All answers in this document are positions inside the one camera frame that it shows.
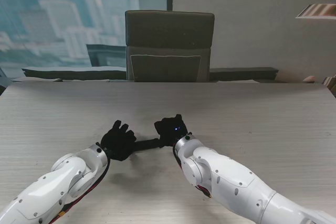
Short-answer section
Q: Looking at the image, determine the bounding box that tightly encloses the light wooden stack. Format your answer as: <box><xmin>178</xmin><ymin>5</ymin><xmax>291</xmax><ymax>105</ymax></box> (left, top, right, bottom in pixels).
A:
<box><xmin>323</xmin><ymin>75</ymin><xmax>336</xmax><ymax>97</ymax></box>

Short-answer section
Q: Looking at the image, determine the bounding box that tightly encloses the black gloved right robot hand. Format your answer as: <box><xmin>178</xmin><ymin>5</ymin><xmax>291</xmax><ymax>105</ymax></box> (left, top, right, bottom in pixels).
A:
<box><xmin>153</xmin><ymin>114</ymin><xmax>192</xmax><ymax>148</ymax></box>

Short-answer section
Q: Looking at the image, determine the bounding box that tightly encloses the wooden shelf board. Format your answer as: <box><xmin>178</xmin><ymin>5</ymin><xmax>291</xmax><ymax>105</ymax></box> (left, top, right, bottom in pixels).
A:
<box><xmin>295</xmin><ymin>4</ymin><xmax>336</xmax><ymax>20</ymax></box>

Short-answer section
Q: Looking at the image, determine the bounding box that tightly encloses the dark foam mat stack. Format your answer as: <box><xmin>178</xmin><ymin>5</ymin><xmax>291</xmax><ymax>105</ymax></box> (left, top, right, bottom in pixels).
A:
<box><xmin>209</xmin><ymin>67</ymin><xmax>280</xmax><ymax>83</ymax></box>
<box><xmin>21</xmin><ymin>67</ymin><xmax>128</xmax><ymax>82</ymax></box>

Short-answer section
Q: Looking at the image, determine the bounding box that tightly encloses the grey office chair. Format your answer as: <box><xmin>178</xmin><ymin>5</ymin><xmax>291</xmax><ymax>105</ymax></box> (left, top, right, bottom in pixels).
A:
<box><xmin>124</xmin><ymin>10</ymin><xmax>216</xmax><ymax>83</ymax></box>

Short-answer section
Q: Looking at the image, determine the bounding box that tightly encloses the red black arm cable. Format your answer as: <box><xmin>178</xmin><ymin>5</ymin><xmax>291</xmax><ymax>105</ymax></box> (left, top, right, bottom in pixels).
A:
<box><xmin>173</xmin><ymin>150</ymin><xmax>214</xmax><ymax>199</ymax></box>
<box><xmin>48</xmin><ymin>155</ymin><xmax>111</xmax><ymax>223</ymax></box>

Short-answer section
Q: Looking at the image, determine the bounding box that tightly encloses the city skyline backdrop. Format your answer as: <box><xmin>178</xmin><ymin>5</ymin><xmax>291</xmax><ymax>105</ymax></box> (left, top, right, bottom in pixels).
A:
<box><xmin>0</xmin><ymin>0</ymin><xmax>174</xmax><ymax>79</ymax></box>

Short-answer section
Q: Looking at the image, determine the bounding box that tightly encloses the red black left arm cable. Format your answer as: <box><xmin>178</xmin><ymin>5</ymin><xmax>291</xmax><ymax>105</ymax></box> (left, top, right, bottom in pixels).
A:
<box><xmin>48</xmin><ymin>155</ymin><xmax>111</xmax><ymax>223</ymax></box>

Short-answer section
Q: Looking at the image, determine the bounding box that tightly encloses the red black right arm cable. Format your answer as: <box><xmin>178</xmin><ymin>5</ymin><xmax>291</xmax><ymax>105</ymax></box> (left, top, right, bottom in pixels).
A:
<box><xmin>173</xmin><ymin>150</ymin><xmax>214</xmax><ymax>199</ymax></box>

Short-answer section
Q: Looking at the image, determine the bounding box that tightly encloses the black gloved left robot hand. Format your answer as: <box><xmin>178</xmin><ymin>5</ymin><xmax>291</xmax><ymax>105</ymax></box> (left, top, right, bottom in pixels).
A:
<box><xmin>100</xmin><ymin>120</ymin><xmax>138</xmax><ymax>162</ymax></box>

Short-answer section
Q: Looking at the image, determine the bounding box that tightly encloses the flat cardboard sheet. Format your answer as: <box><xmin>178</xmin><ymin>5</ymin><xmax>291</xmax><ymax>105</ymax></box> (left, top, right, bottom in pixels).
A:
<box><xmin>10</xmin><ymin>77</ymin><xmax>64</xmax><ymax>83</ymax></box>

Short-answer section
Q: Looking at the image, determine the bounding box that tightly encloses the black remote control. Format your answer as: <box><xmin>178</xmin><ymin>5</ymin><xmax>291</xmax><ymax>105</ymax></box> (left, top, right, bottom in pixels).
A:
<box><xmin>130</xmin><ymin>138</ymin><xmax>162</xmax><ymax>154</ymax></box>

